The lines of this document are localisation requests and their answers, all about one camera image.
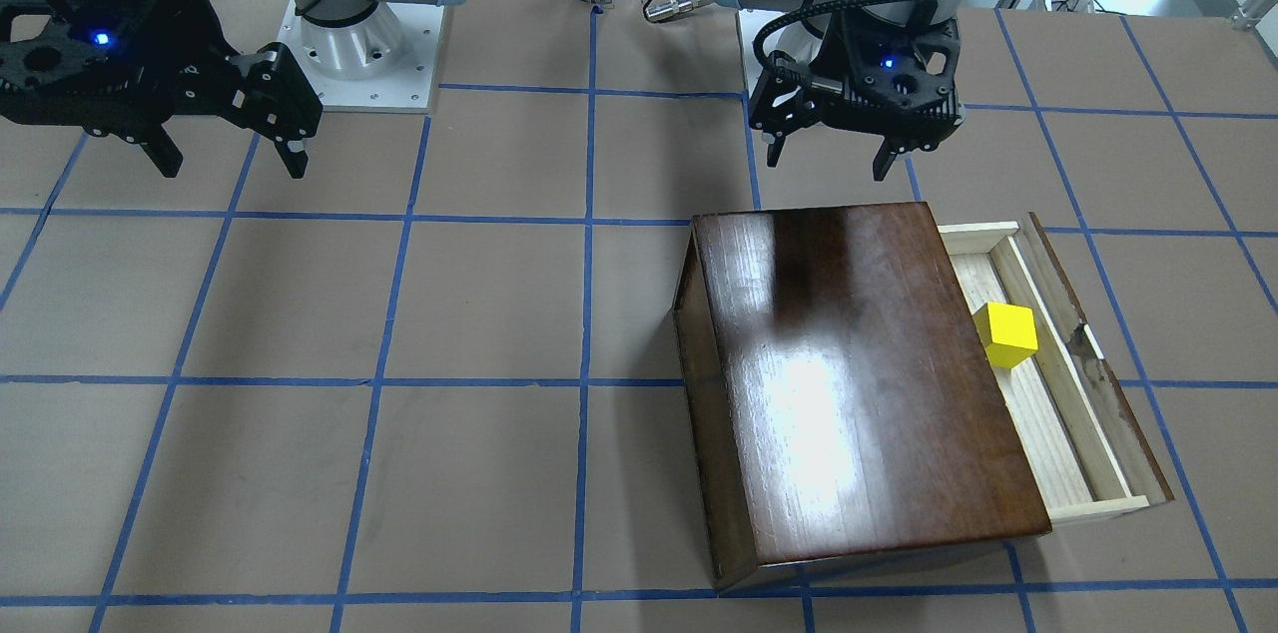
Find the white drawer handle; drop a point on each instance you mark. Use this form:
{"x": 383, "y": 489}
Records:
{"x": 1086, "y": 353}

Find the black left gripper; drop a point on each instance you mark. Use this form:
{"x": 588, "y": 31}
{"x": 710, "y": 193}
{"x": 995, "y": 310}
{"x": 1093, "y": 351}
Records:
{"x": 828, "y": 51}

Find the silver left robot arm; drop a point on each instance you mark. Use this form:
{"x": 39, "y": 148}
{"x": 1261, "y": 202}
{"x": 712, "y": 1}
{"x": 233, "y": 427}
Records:
{"x": 911, "y": 14}

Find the yellow cube block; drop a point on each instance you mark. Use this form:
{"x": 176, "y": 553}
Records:
{"x": 1007, "y": 332}

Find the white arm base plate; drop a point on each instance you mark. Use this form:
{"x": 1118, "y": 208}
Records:
{"x": 385, "y": 64}
{"x": 759, "y": 44}

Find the light wood drawer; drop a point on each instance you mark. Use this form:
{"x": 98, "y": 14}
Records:
{"x": 1090, "y": 458}

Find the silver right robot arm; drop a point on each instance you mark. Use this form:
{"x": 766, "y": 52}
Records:
{"x": 124, "y": 68}

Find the dark wooden drawer cabinet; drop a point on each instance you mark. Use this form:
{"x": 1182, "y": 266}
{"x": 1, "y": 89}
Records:
{"x": 843, "y": 411}

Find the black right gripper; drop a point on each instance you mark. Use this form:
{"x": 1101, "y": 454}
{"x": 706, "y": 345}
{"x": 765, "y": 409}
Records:
{"x": 183, "y": 32}

